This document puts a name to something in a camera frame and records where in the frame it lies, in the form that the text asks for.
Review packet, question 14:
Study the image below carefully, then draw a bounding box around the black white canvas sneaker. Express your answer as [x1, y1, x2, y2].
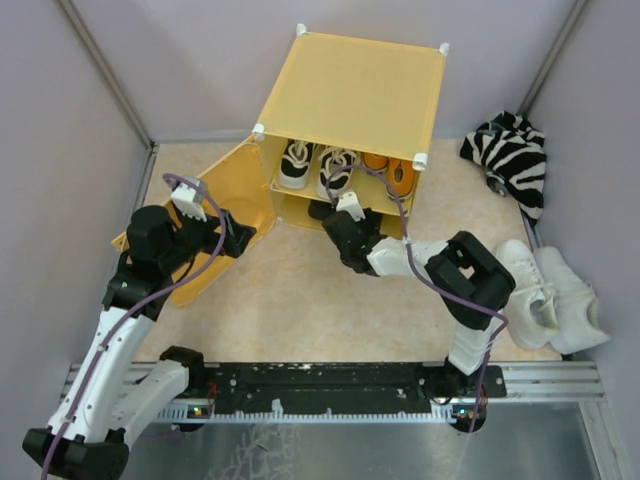
[278, 139, 316, 190]

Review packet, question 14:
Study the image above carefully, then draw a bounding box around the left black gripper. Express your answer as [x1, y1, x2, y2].
[160, 204, 256, 273]

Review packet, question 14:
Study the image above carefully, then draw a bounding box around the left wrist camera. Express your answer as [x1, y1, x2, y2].
[166, 179, 207, 222]

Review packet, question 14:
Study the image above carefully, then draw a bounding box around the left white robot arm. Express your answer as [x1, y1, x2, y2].
[22, 205, 257, 479]

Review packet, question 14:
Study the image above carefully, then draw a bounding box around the zebra striped cloth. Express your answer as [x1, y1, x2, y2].
[459, 110, 547, 224]

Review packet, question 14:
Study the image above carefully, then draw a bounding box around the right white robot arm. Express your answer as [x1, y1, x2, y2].
[315, 207, 515, 402]

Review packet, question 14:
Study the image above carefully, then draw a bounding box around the yellow plastic shoe cabinet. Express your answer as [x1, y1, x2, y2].
[252, 24, 449, 237]

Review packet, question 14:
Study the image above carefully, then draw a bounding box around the orange canvas sneaker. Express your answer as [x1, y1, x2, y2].
[363, 152, 389, 173]
[386, 158, 416, 201]

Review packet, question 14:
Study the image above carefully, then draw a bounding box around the black chunky sneaker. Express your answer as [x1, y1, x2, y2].
[307, 200, 335, 221]

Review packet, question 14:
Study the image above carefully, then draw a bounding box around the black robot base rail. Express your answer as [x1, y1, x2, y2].
[61, 346, 603, 442]

